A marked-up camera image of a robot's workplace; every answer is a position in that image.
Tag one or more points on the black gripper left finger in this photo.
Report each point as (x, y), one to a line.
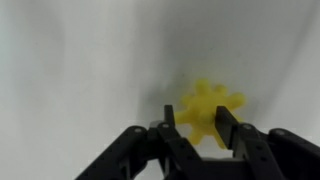
(133, 156)

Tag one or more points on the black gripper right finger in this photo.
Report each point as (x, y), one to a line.
(266, 153)

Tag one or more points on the yellow gear shaped toy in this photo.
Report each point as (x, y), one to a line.
(203, 106)

